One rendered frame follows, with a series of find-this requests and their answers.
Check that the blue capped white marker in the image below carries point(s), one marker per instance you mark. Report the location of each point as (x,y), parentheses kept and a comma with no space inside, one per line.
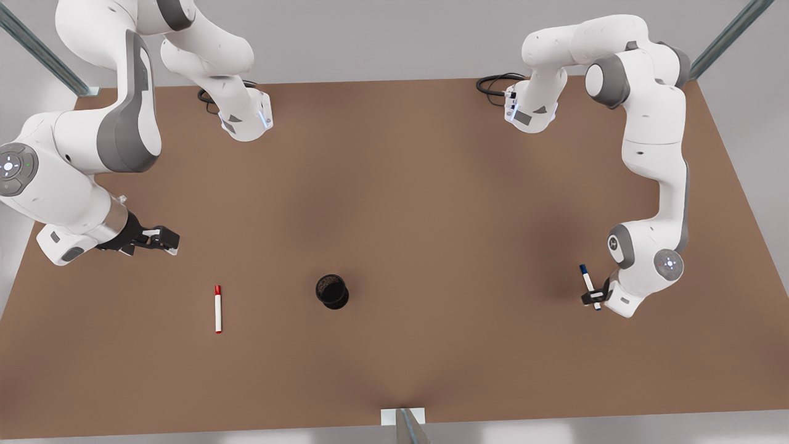
(589,286)

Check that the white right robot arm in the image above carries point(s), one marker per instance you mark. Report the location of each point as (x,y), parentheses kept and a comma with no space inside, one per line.
(123,123)

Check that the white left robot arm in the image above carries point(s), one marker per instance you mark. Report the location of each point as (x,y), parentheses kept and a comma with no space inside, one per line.
(647,142)

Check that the red capped white marker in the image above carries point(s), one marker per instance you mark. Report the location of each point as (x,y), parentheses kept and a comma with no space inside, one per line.
(218,308)

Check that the black mesh pen cup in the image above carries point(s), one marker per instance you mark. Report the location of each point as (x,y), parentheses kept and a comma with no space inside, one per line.
(332,291)

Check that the silver frame post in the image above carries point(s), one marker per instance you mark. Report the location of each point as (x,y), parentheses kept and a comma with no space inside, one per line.
(43,52)
(407,427)
(727,37)

